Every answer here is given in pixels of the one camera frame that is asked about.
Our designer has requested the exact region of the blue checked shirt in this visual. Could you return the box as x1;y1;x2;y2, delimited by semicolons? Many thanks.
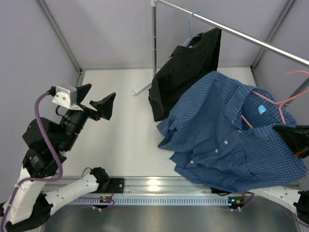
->
157;71;307;193

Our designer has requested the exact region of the silver left rack pole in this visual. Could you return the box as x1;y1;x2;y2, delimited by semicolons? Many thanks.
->
151;0;157;75

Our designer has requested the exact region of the pink wire hanger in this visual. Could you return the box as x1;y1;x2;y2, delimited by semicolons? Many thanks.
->
241;70;309;129

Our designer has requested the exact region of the silver right rack pole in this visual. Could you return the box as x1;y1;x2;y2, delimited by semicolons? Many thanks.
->
293;77;309;96

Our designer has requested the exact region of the silver clothes rack top bar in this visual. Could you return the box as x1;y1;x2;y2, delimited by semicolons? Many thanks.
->
152;0;309;68

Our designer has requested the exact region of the white left rack foot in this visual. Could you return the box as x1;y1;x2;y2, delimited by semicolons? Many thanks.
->
131;83;152;96

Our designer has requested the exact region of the blue wire hanger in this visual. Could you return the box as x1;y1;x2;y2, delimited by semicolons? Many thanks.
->
182;10;200;46

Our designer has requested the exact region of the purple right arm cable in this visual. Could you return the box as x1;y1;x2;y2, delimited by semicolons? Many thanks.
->
217;192;309;228

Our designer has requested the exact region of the grey slotted cable duct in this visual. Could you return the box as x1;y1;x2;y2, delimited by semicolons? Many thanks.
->
70;195;243;206

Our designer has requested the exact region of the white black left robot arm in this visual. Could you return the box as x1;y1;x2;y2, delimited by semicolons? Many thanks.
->
0;84;116;232

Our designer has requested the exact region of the silver rack pole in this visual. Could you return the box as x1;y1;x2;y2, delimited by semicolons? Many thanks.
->
151;0;157;75
293;77;309;96

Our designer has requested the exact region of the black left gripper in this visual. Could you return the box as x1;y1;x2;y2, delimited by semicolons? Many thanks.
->
58;83;116;151

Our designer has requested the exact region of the black pinstriped shirt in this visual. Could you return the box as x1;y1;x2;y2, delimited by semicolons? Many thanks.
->
148;28;222;122

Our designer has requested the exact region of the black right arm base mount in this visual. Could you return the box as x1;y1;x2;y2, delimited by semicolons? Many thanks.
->
211;188;231;196

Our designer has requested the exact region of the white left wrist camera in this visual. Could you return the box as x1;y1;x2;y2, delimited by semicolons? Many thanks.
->
49;85;82;111

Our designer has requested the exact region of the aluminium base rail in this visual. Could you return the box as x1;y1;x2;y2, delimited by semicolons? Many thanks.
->
38;176;302;194

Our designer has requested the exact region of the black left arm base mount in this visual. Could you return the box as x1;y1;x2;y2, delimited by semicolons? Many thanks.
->
105;178;125;194

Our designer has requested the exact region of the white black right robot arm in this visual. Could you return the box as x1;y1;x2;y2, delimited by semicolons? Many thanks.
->
250;126;309;225

